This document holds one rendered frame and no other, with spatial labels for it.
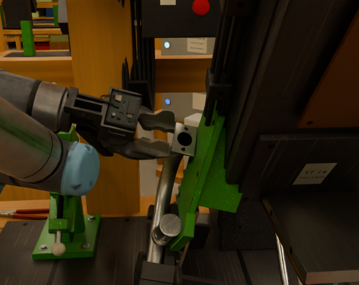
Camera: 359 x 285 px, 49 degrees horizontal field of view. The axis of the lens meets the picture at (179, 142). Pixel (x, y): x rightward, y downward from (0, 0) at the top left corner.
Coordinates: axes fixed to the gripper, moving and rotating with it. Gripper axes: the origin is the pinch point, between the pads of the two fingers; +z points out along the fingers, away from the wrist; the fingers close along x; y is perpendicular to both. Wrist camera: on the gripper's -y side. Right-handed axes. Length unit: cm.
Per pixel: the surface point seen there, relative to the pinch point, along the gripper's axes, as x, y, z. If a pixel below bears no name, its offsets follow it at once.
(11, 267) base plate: -23.3, -29.9, -25.7
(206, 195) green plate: -9.6, 3.1, 5.2
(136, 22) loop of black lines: 30.3, -9.2, -12.1
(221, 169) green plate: -6.0, 6.7, 6.0
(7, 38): 505, -774, -292
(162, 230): -15.7, -0.3, -0.4
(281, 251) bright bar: -16.2, 3.6, 18.5
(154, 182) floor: 66, -232, 29
